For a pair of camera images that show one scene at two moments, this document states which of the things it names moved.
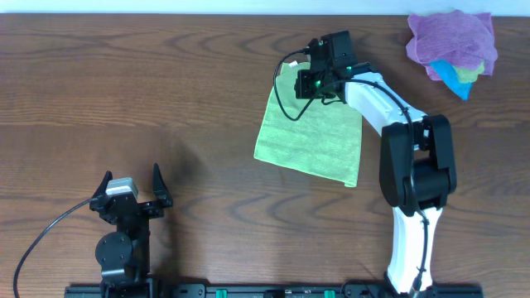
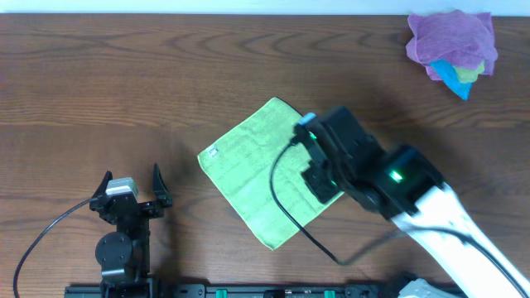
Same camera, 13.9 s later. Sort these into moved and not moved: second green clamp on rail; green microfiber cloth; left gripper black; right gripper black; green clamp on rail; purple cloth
Moved: right gripper black; green microfiber cloth
Not moved: green clamp on rail; second green clamp on rail; left gripper black; purple cloth
